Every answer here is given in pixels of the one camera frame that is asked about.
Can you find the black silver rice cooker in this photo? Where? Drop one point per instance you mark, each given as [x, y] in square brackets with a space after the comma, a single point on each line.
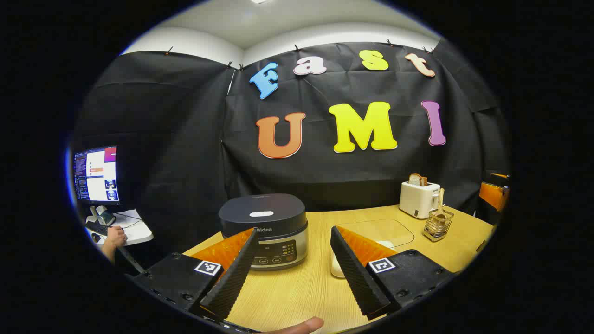
[262, 208]

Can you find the black keyboard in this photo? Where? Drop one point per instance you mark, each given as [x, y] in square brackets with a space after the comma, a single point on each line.
[97, 228]

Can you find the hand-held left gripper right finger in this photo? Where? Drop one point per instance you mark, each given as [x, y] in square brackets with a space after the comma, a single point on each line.
[355, 278]

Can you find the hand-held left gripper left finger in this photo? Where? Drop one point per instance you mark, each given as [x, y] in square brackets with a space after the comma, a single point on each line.
[232, 278]

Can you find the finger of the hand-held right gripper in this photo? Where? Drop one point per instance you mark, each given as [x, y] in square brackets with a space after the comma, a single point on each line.
[494, 192]

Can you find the black computer mouse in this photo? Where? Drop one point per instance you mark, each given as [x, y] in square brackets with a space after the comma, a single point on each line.
[96, 237]

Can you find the black backdrop cloth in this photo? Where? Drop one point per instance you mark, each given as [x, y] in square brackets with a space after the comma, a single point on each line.
[185, 139]

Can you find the toasted bread slice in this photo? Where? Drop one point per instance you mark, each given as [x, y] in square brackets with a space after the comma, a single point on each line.
[416, 179]

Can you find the white side table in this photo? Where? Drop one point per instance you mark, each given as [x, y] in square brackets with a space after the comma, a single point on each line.
[134, 232]

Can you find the white toaster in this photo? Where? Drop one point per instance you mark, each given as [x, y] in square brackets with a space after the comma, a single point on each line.
[415, 199]

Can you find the wooden spoon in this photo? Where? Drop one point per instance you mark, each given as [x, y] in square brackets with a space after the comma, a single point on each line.
[441, 199]

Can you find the computer monitor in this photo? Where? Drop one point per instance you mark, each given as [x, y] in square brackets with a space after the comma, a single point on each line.
[100, 174]

